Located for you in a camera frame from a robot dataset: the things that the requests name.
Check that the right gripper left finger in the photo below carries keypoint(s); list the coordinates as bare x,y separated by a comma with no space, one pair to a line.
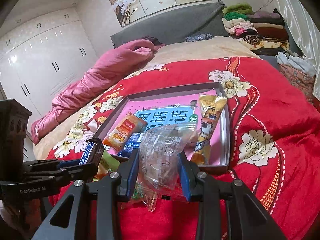
90,210

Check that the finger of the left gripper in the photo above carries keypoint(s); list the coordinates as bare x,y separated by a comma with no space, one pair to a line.
65,163
75,174

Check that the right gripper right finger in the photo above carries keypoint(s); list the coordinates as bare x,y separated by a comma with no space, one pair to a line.
246,216

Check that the snickers bar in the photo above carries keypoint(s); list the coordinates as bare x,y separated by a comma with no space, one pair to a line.
92,153

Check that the green yellow snack packet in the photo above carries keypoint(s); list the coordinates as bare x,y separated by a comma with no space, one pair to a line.
107,165

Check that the clear pastry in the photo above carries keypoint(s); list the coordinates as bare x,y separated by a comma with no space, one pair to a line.
158,154

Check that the blue wafer packet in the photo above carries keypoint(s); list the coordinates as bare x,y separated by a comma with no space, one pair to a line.
132,143

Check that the orange rice cake packet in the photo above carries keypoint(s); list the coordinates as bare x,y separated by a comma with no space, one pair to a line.
130,124

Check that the yellow cow snack packet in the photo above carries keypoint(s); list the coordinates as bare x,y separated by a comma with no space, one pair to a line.
211,107

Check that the green label rice cracker pack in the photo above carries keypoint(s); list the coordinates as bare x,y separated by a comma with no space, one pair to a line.
142,194

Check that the round green label cake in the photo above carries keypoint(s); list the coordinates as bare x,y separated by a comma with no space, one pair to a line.
192,140

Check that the red floral blanket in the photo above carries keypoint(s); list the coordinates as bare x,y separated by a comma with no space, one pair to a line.
274,132

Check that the white wardrobe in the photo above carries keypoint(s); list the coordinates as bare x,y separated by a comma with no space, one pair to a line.
42,57

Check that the pink quilt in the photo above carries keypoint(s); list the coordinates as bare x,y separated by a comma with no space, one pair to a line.
110,68

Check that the pink Chinese workbook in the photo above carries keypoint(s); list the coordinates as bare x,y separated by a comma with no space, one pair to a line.
169,111

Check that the floral basket with clothes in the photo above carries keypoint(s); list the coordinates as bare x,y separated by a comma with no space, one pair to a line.
298,71

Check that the beige bed sheet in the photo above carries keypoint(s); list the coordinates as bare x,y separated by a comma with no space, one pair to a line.
217,47

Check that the blue patterned cloth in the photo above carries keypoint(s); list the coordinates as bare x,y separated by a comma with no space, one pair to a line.
200,37

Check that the stack of folded clothes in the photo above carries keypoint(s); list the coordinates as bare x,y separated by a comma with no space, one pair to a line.
260,31

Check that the white satin curtain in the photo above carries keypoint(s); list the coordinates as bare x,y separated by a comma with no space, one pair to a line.
304,32

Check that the grey headboard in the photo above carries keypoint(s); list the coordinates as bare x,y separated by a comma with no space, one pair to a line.
173,26

